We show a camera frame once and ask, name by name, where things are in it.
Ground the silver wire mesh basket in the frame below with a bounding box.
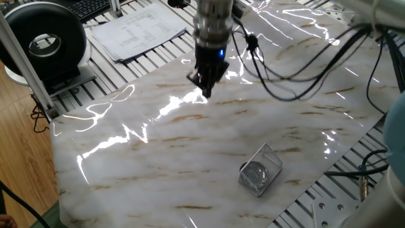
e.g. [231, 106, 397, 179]
[237, 142, 284, 198]

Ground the black gripper cable bundle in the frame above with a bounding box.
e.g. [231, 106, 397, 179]
[230, 15, 405, 115]

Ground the black cable with metal connector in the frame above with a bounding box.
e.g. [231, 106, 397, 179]
[324, 148, 390, 203]

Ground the stack of printed papers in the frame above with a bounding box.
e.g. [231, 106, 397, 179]
[90, 3, 188, 62]

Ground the silver robot mounting plate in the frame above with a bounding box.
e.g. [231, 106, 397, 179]
[311, 199, 365, 228]

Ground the short aluminium post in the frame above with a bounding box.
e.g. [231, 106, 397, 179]
[109, 0, 123, 18]

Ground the thick black cable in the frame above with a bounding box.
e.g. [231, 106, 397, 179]
[0, 180, 51, 228]

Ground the black round object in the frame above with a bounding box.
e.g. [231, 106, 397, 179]
[167, 0, 192, 9]

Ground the black ring shaped device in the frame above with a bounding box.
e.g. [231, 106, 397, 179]
[0, 1, 97, 96]

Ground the thin black floor cable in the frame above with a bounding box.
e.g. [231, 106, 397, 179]
[30, 103, 51, 134]

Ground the black keyboard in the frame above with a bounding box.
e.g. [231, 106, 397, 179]
[58, 0, 127, 23]

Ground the aluminium frame post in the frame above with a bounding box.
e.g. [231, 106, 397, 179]
[0, 12, 60, 120]

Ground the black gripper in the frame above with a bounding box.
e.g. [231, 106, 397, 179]
[186, 43, 231, 99]

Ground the marble pattern table mat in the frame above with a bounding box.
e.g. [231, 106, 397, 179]
[49, 0, 402, 228]

